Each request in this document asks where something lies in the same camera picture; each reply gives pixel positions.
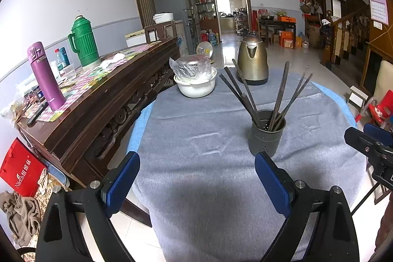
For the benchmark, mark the storage shelves with jars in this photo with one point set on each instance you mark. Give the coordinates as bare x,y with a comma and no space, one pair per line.
204,4

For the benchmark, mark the dark wooden side table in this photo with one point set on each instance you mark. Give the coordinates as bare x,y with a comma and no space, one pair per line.
276,25

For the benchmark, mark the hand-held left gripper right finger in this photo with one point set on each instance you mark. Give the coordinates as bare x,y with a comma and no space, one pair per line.
273,182

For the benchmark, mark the carved wooden sideboard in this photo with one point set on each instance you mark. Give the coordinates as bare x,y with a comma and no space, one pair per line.
101,96

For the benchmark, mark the clear water bottle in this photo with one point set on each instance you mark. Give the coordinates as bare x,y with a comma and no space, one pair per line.
60,61

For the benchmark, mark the white rice cooker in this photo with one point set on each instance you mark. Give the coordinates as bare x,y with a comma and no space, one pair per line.
163,18

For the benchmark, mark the checkered table mat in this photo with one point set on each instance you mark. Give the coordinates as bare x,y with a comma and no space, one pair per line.
92,77

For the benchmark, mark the green thermos jug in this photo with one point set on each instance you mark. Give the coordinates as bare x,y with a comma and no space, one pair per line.
84,41

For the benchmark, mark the beige armchair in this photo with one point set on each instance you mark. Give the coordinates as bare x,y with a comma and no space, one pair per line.
383,77

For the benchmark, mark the small table fan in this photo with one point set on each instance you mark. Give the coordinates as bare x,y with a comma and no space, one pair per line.
204,50

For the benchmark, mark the wooden chair back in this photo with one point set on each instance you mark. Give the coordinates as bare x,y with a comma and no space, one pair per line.
155,31

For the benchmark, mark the person's right forearm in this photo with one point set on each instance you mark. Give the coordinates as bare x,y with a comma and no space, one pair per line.
385,231

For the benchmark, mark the dark metal chopstick holder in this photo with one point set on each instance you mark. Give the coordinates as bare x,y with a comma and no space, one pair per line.
265,139

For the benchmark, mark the grey refrigerator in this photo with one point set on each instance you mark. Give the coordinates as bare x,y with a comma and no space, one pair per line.
172,1

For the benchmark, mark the grey tablecloth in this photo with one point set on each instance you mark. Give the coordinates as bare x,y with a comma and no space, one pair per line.
215,157

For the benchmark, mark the tall orange box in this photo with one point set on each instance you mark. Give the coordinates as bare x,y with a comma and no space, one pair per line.
287,39

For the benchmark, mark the brown rag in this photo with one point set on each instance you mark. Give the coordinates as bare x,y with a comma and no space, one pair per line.
20,216

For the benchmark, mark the red child chair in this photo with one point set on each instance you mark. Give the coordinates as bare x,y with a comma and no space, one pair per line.
379,111

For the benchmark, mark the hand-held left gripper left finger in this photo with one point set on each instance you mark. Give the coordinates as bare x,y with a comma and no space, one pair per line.
122,182

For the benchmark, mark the purple thermos bottle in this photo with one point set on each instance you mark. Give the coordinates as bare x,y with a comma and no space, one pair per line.
46,77

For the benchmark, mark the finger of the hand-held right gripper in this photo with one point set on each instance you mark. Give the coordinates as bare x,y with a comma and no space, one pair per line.
359,139
377,134

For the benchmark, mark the red paper bag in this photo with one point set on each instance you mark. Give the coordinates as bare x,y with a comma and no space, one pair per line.
20,170

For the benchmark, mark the blue water jug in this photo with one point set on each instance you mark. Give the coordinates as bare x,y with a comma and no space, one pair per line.
214,38

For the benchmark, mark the gold electric kettle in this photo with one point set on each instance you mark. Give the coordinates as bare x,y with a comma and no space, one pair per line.
253,62

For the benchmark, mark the blue table cover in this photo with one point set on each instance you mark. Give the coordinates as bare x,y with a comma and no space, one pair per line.
136,127

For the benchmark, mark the white chest freezer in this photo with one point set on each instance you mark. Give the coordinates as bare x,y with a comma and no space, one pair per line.
135,38

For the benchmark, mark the white plastic bowl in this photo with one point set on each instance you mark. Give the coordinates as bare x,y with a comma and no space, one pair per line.
196,87

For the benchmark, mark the bundle of dark chopsticks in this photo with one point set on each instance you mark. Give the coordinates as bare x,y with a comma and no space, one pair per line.
280,93

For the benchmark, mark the flat orange box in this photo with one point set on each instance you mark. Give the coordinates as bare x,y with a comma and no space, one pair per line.
286,19

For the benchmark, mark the black remote control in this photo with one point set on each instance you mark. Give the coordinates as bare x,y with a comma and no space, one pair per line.
36,114

